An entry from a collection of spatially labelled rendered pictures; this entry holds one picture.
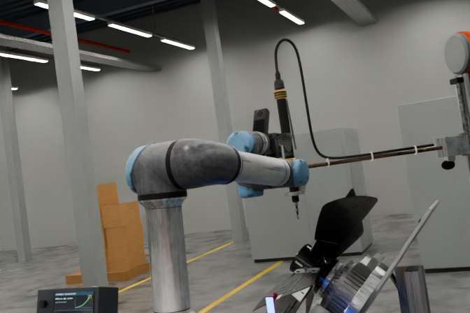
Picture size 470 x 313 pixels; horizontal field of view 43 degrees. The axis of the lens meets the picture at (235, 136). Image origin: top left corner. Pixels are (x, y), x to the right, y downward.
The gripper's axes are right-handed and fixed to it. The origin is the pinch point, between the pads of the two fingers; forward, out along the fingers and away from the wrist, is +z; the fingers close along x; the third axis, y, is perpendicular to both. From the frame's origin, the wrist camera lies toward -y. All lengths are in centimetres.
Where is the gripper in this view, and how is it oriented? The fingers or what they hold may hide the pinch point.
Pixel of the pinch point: (278, 137)
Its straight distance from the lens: 201.1
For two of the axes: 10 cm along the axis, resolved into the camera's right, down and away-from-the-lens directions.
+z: 4.1, 0.0, 9.1
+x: 9.0, -1.5, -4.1
